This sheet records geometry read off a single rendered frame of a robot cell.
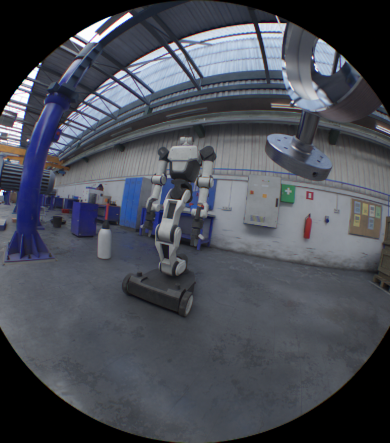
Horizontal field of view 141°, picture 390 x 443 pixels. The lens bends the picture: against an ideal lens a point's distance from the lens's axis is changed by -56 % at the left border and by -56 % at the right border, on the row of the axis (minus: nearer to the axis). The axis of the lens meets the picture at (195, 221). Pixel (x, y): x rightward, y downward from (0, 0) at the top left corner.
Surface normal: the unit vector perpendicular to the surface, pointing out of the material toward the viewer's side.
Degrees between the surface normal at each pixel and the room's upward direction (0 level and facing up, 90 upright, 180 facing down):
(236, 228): 90
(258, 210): 90
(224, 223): 90
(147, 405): 0
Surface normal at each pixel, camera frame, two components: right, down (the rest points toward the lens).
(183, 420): 0.14, -0.99
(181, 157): -0.29, 0.00
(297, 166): -0.55, 0.66
